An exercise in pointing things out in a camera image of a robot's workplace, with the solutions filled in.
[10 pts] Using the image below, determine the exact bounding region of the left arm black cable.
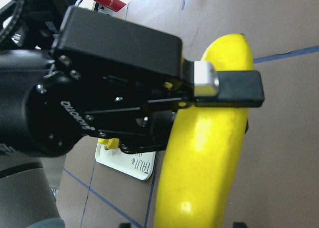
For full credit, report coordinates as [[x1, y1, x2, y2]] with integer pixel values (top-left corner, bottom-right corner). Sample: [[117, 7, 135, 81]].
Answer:
[[0, 0, 30, 44]]

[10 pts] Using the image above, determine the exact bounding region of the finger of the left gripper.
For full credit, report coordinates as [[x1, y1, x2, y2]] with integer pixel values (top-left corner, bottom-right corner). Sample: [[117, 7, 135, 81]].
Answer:
[[193, 61, 265, 108]]

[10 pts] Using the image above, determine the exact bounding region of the yellow banana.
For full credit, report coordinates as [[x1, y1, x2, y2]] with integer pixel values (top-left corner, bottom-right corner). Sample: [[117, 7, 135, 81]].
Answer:
[[98, 138, 119, 150], [154, 33, 255, 228]]

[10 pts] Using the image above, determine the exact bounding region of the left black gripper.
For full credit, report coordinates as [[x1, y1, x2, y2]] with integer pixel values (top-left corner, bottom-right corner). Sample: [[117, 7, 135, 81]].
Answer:
[[0, 6, 194, 157]]

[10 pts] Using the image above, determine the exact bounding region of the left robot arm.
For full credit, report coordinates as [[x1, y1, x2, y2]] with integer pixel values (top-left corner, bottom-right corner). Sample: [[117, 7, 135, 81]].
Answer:
[[0, 6, 264, 228]]

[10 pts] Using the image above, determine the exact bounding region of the white rectangular tray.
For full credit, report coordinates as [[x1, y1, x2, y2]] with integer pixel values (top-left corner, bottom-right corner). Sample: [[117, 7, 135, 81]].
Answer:
[[95, 142, 156, 181]]

